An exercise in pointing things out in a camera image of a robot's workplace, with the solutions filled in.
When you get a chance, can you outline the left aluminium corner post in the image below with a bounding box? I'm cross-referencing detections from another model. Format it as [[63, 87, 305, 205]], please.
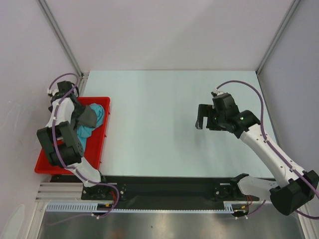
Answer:
[[36, 0, 88, 78]]

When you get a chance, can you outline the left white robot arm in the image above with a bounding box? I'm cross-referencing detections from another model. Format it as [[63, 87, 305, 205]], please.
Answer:
[[36, 81, 110, 199]]

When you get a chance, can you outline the grey slotted cable duct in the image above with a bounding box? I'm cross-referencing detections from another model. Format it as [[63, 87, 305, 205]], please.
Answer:
[[46, 202, 244, 214]]

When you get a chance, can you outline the aluminium corner post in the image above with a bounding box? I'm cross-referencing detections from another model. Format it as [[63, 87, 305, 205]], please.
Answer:
[[36, 0, 88, 78], [255, 0, 303, 77]]

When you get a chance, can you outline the aluminium frame rail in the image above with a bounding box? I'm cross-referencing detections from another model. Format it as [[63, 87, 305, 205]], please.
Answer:
[[35, 182, 83, 202]]

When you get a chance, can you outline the red plastic bin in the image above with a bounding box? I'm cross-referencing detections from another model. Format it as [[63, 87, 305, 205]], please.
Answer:
[[34, 97, 111, 175]]

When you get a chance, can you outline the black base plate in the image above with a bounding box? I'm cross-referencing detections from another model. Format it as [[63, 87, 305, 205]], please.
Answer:
[[49, 175, 260, 210]]

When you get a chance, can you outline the right aluminium corner post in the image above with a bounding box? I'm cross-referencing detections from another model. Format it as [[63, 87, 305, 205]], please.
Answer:
[[255, 0, 303, 77]]

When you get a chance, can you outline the dark grey t-shirt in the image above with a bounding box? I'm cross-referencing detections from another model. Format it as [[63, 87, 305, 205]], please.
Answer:
[[74, 105, 97, 128]]

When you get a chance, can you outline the teal t-shirt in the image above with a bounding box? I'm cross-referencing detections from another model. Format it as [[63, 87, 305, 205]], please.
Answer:
[[77, 103, 105, 149]]

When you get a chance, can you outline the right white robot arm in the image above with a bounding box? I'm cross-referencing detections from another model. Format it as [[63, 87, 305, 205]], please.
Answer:
[[195, 93, 319, 216]]

